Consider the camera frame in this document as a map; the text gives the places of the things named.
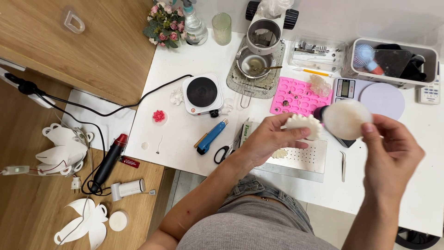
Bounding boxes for person's right hand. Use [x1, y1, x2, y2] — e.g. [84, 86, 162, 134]
[361, 114, 426, 208]

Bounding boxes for person's left hand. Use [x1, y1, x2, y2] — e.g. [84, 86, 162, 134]
[242, 113, 312, 171]

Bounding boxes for white scalloped wax flower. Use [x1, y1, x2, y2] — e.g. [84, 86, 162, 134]
[285, 113, 324, 141]

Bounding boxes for large white round wax disc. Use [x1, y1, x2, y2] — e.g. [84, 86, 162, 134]
[322, 100, 374, 141]

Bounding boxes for green and white carton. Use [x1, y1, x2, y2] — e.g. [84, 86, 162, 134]
[239, 118, 260, 146]

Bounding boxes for perforated metal plate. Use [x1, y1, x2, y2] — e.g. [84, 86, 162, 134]
[255, 138, 328, 183]

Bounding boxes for metal tweezers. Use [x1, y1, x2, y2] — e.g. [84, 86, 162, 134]
[339, 150, 347, 183]

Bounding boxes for person's denim shorts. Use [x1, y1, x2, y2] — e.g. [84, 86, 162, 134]
[217, 174, 315, 235]

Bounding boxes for white wax flower piece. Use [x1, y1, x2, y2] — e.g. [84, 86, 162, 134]
[221, 98, 234, 116]
[170, 86, 184, 106]

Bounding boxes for grey speckled microscope base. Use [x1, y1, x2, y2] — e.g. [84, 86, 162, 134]
[226, 35, 286, 100]

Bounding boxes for pink silicone mold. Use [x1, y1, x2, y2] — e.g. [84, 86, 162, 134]
[269, 76, 333, 117]

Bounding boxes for blue utility knife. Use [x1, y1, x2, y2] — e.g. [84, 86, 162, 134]
[196, 119, 229, 156]

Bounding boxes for white digital kitchen scale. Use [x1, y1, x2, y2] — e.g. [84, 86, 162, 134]
[332, 77, 406, 121]

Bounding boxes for wooden stick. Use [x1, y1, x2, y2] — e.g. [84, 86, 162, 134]
[194, 131, 209, 149]

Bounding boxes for gold spoon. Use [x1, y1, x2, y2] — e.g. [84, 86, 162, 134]
[251, 65, 283, 72]

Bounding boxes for clear silicone mold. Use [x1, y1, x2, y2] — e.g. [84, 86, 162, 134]
[309, 74, 332, 98]

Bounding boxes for metal melting pot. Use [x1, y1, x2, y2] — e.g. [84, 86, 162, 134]
[235, 46, 277, 109]

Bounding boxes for white electric hot plate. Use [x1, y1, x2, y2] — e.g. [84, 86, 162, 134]
[182, 73, 225, 119]

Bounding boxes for black chair wheel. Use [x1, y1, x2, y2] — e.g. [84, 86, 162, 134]
[395, 227, 442, 250]

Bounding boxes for white remote control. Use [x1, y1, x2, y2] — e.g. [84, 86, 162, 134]
[418, 62, 441, 105]

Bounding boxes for person's grey shirt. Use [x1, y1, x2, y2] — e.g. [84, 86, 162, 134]
[175, 195, 339, 250]

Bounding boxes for clear plastic tool box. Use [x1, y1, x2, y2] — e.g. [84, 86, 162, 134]
[288, 36, 349, 73]

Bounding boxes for white storage bin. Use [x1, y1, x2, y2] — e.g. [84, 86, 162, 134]
[341, 38, 439, 90]

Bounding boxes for blue mini fan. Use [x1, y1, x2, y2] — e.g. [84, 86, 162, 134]
[353, 44, 385, 76]

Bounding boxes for pink wax rose candle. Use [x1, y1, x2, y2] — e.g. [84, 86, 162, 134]
[151, 110, 168, 126]

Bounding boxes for ribbed green glass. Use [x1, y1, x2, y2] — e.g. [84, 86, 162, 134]
[212, 12, 232, 46]

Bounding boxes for clear plastic bag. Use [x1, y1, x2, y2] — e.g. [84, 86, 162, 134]
[257, 0, 295, 19]

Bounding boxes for clear spray bottle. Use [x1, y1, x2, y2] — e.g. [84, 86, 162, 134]
[180, 0, 209, 46]

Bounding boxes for red lighter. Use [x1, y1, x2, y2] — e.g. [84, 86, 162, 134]
[117, 156, 141, 169]

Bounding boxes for white cylindrical device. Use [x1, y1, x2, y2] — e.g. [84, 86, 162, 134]
[110, 178, 146, 202]

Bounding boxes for pink rose bouquet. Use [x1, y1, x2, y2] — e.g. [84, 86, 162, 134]
[143, 1, 188, 48]

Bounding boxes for black heat gun red tip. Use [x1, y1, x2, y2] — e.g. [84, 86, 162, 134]
[89, 133, 129, 194]

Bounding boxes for white paper sheet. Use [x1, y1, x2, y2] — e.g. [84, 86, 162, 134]
[60, 89, 137, 152]

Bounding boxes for small white wax disc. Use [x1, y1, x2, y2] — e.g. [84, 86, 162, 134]
[108, 210, 130, 232]

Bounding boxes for white paper petal cutout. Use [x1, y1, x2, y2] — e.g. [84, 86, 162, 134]
[53, 198, 109, 250]

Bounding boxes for white paper flower lantern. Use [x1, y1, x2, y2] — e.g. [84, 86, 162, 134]
[35, 122, 94, 176]

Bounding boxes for clear plastic holder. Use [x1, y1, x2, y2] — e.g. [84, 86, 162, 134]
[62, 9, 86, 35]

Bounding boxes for white power strip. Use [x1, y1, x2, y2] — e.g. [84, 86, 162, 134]
[0, 57, 57, 109]

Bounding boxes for black handled scissors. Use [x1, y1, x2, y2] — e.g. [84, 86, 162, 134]
[213, 125, 244, 165]

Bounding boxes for black power cable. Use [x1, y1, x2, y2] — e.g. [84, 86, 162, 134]
[4, 72, 194, 197]

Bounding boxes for white inline cord switch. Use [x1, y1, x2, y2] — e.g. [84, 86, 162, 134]
[1, 165, 31, 176]

